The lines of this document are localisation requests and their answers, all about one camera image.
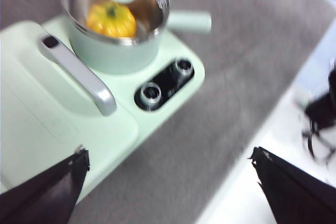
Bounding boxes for mint green steamer pot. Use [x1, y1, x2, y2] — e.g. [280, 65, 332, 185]
[60, 0, 213, 74]

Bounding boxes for mint green breakfast machine base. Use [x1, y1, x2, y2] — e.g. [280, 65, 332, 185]
[0, 15, 206, 190]

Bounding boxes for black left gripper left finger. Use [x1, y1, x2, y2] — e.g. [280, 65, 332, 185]
[0, 145, 90, 224]

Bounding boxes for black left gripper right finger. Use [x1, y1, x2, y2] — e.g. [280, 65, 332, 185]
[248, 146, 336, 224]

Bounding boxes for silver control knob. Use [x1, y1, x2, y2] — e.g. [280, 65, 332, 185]
[175, 58, 194, 76]
[140, 82, 162, 106]

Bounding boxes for yellow pumpkin with green stem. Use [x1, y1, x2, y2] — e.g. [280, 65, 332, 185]
[86, 1, 138, 38]

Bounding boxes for silver griddle cover handle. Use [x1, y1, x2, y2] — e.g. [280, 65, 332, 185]
[38, 33, 118, 116]

